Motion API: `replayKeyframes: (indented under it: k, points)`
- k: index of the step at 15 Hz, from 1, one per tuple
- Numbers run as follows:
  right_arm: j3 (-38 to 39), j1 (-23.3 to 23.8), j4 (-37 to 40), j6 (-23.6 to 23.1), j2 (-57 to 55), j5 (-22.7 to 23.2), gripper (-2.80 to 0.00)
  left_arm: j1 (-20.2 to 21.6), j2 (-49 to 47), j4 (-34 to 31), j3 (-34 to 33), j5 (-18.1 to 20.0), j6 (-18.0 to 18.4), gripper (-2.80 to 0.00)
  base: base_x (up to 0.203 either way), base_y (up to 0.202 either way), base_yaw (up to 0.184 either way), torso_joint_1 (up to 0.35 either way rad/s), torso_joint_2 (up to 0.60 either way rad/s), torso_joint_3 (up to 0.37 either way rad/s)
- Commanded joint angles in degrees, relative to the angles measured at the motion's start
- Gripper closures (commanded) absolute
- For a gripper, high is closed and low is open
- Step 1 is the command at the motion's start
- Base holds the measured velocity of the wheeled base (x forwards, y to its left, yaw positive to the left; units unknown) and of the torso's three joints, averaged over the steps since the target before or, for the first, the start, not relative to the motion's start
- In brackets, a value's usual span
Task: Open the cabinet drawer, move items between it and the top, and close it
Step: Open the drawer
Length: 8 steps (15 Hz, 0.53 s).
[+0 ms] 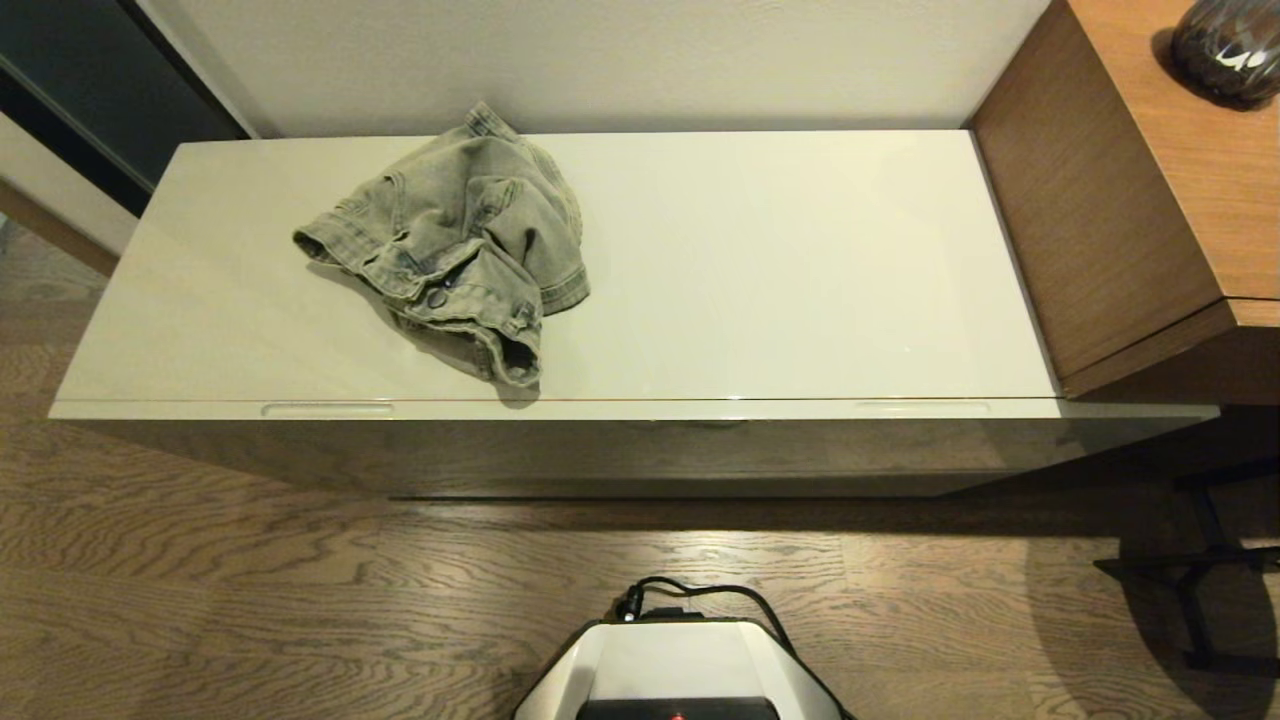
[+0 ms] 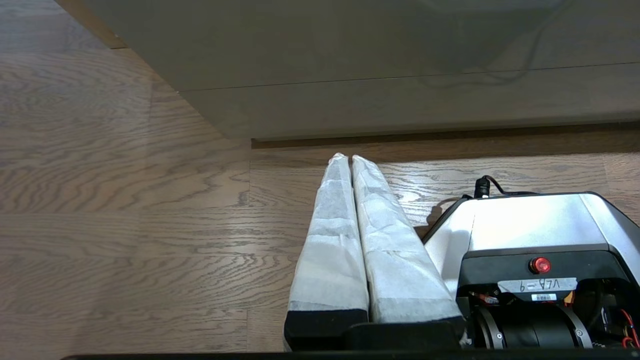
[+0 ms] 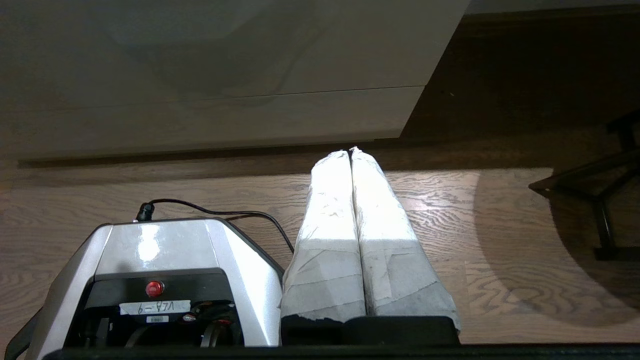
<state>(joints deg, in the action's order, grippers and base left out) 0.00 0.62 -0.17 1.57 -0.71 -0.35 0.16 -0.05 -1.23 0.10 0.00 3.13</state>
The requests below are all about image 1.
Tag grey-green denim shorts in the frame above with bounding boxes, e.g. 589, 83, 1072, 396
292, 100, 591, 389

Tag glossy white low cabinet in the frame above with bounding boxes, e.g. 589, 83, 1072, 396
52, 130, 1063, 405

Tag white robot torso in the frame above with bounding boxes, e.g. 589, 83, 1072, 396
513, 617, 846, 720

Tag brown wooden desk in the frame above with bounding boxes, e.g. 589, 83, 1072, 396
968, 0, 1280, 406

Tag black metal stand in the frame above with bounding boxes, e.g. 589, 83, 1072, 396
1093, 460, 1280, 676

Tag dark glass door panel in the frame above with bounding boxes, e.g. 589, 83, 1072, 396
0, 0, 251, 216

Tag dark glass vase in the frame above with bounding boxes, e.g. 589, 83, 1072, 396
1170, 0, 1280, 111

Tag black robot torso cable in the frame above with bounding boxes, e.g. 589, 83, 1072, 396
612, 577, 853, 720

